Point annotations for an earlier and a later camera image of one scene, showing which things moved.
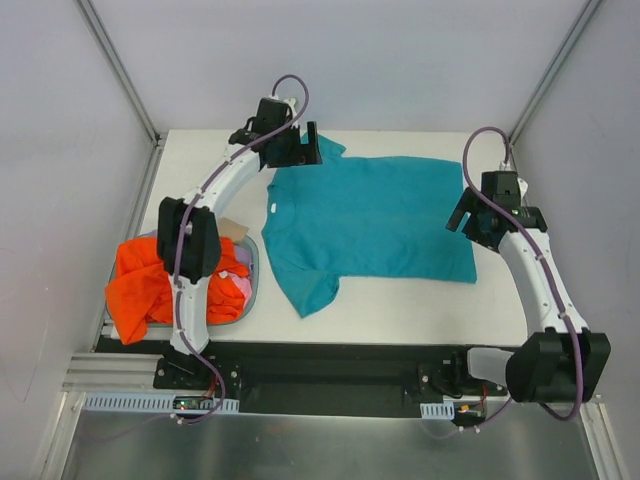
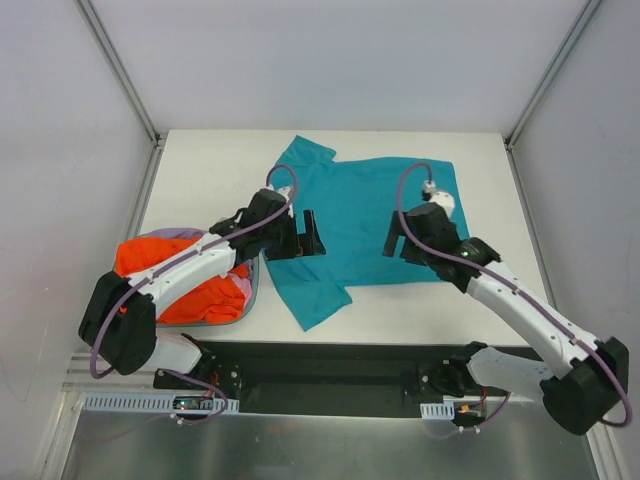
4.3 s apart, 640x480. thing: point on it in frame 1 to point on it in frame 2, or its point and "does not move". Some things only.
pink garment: (244, 285) does not move
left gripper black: (298, 150) to (288, 245)
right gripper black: (470, 218) to (405, 240)
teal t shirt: (382, 217) does not move
